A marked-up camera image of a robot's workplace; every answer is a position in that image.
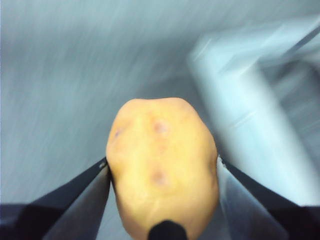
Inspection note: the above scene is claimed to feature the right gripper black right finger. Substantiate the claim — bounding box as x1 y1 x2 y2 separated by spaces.
216 154 320 240

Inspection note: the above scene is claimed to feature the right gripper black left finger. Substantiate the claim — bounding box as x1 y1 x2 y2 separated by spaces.
0 156 113 240

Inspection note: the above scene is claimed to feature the brown potato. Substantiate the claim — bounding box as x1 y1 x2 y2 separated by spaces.
105 97 220 240

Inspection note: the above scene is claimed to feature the white Toshiba toaster oven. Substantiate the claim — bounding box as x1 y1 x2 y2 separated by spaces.
187 14 320 201

